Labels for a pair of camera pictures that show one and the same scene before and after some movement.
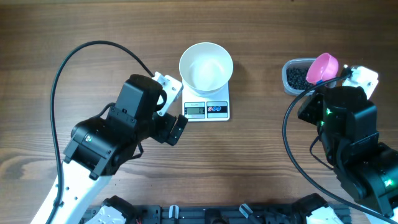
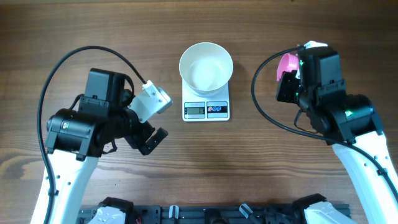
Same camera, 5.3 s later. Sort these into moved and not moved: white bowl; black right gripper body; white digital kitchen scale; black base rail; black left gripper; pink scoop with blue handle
Moved: pink scoop with blue handle; black left gripper; black right gripper body
Not moved: white bowl; white digital kitchen scale; black base rail
